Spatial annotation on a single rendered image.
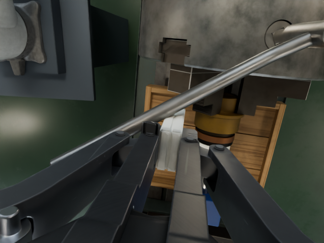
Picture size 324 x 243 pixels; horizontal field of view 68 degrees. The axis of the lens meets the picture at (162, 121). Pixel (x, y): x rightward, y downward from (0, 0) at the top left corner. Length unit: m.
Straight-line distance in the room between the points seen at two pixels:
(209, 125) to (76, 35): 0.59
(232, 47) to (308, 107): 1.43
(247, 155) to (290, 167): 1.10
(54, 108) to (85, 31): 1.10
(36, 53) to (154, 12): 0.58
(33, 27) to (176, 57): 0.61
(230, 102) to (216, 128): 0.05
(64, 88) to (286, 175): 1.47
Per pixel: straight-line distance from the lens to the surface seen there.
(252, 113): 0.45
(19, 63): 0.90
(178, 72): 0.34
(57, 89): 0.94
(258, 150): 0.72
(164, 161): 0.17
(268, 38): 0.30
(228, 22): 0.30
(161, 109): 0.18
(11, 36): 0.79
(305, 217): 2.04
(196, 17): 0.30
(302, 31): 0.25
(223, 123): 0.43
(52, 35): 0.86
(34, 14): 0.88
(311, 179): 1.89
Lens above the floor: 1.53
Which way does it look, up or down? 71 degrees down
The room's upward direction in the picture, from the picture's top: 151 degrees counter-clockwise
